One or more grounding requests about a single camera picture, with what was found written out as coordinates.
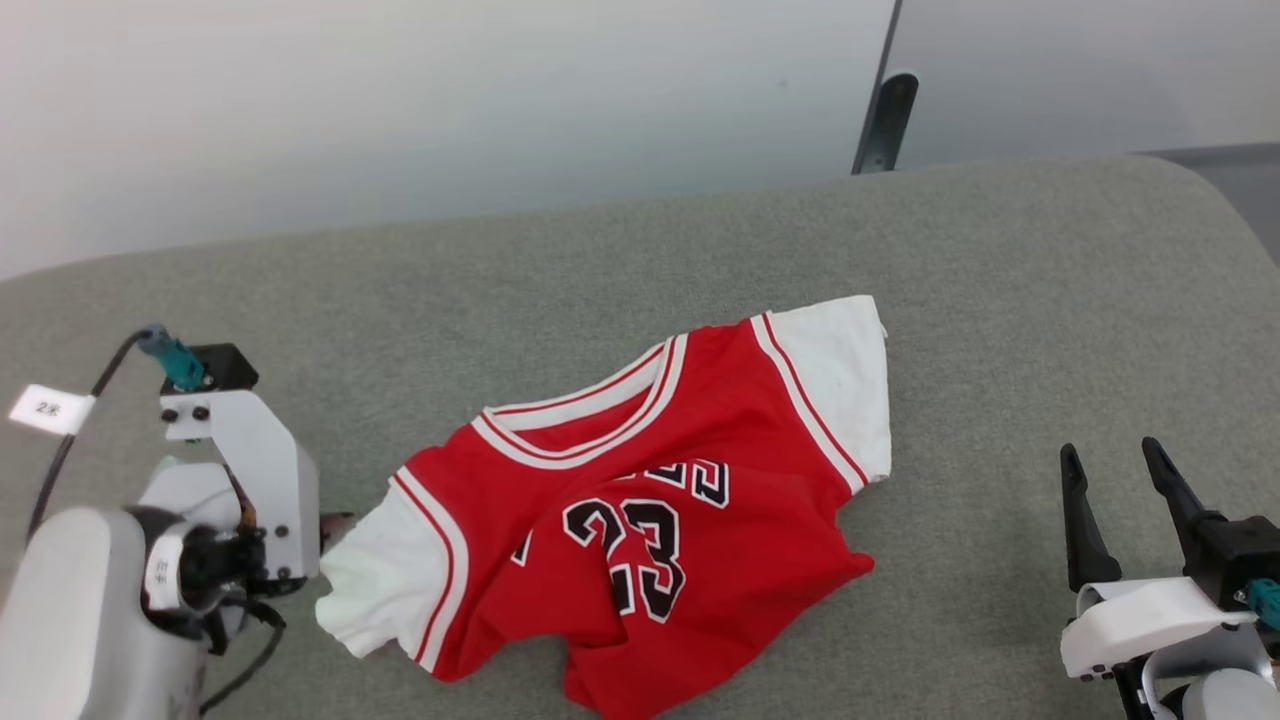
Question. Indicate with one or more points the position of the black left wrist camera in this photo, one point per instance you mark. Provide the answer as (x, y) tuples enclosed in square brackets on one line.
[(228, 365)]

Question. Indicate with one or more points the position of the dark rounded post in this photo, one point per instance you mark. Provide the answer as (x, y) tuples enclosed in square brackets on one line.
[(893, 120)]

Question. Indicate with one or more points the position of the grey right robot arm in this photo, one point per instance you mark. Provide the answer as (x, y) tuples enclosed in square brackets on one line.
[(1230, 695)]

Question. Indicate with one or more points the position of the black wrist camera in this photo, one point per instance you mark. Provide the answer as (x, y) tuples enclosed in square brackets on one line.
[(1235, 550), (228, 365)]

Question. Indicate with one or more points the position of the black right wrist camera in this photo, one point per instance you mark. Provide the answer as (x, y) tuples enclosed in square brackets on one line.
[(1235, 550)]

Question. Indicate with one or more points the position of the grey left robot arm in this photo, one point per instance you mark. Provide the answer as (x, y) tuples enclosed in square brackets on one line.
[(70, 620)]

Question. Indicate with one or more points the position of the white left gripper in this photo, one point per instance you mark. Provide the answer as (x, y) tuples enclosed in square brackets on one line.
[(275, 480)]

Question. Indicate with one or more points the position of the red and white basketball jersey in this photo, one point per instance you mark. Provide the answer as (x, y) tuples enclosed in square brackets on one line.
[(620, 520)]

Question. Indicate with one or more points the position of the white wrist sticker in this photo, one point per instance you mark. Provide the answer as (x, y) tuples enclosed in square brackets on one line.
[(163, 572)]

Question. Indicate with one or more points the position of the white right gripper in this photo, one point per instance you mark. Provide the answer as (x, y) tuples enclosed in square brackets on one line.
[(1140, 620)]

